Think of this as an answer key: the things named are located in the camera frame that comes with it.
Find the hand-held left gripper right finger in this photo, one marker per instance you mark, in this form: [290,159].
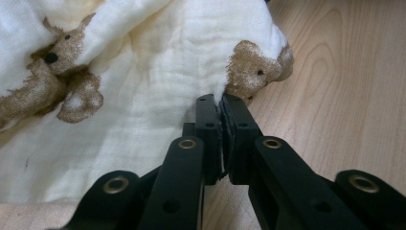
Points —
[239,143]

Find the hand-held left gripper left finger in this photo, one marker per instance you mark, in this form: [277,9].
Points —
[209,143]

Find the white cloth with bear print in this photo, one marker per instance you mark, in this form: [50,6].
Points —
[143,96]

